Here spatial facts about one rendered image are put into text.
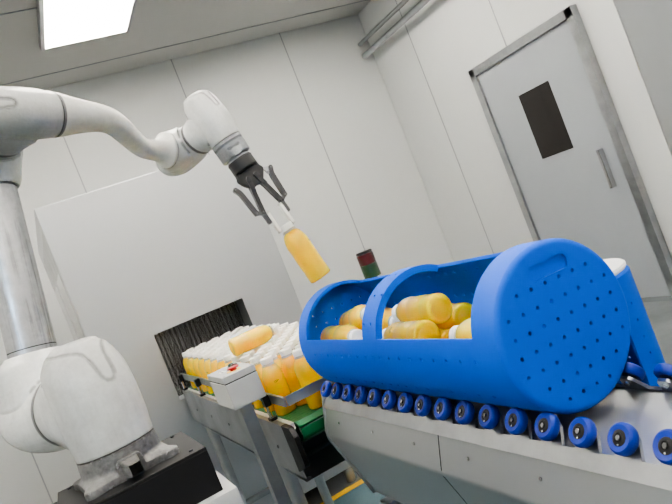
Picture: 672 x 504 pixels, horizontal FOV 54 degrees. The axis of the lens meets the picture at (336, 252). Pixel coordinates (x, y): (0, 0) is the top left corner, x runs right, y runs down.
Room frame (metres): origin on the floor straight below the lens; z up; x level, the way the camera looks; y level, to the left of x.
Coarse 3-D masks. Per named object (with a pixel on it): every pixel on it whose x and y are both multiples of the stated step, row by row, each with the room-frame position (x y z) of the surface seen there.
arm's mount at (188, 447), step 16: (192, 448) 1.24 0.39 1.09; (160, 464) 1.21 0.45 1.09; (176, 464) 1.18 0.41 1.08; (192, 464) 1.19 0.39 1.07; (208, 464) 1.20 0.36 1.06; (128, 480) 1.19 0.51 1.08; (144, 480) 1.16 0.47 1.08; (160, 480) 1.17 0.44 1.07; (176, 480) 1.18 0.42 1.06; (192, 480) 1.19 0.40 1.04; (208, 480) 1.20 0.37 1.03; (64, 496) 1.28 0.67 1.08; (80, 496) 1.22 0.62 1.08; (112, 496) 1.13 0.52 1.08; (128, 496) 1.14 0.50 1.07; (144, 496) 1.15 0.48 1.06; (160, 496) 1.16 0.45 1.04; (176, 496) 1.17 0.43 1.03; (192, 496) 1.18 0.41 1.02; (208, 496) 1.19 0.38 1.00
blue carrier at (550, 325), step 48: (336, 288) 1.84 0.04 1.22; (384, 288) 1.40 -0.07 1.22; (432, 288) 1.60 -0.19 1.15; (480, 288) 1.06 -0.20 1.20; (528, 288) 1.03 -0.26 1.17; (576, 288) 1.07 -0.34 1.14; (480, 336) 1.03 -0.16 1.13; (528, 336) 1.02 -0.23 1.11; (576, 336) 1.05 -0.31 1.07; (624, 336) 1.09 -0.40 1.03; (384, 384) 1.45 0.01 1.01; (432, 384) 1.24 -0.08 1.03; (480, 384) 1.08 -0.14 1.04; (528, 384) 1.00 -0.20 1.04; (576, 384) 1.04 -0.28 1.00
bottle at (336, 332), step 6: (348, 324) 1.70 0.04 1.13; (324, 330) 1.79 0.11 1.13; (330, 330) 1.74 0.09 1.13; (336, 330) 1.71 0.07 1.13; (342, 330) 1.68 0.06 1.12; (348, 330) 1.67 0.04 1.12; (324, 336) 1.77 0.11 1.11; (330, 336) 1.73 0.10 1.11; (336, 336) 1.69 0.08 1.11; (342, 336) 1.67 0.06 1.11; (348, 336) 1.66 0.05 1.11
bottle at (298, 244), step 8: (288, 232) 1.82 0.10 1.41; (296, 232) 1.82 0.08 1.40; (288, 240) 1.82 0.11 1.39; (296, 240) 1.81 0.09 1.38; (304, 240) 1.82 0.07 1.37; (288, 248) 1.82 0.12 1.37; (296, 248) 1.81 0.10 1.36; (304, 248) 1.81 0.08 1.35; (312, 248) 1.82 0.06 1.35; (296, 256) 1.82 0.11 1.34; (304, 256) 1.81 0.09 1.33; (312, 256) 1.81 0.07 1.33; (320, 256) 1.83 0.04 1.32; (304, 264) 1.81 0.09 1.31; (312, 264) 1.81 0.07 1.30; (320, 264) 1.82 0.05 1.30; (304, 272) 1.83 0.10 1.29; (312, 272) 1.81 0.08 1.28; (320, 272) 1.81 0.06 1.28; (328, 272) 1.83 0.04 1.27; (312, 280) 1.82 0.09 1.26
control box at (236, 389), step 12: (216, 372) 1.99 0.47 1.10; (228, 372) 1.89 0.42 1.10; (240, 372) 1.85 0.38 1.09; (252, 372) 1.87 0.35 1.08; (216, 384) 1.93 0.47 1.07; (228, 384) 1.84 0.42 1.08; (240, 384) 1.85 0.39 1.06; (252, 384) 1.86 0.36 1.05; (216, 396) 1.99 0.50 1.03; (228, 396) 1.84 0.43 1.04; (240, 396) 1.84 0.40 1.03; (252, 396) 1.86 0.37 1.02; (264, 396) 1.87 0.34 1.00; (240, 408) 1.84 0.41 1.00
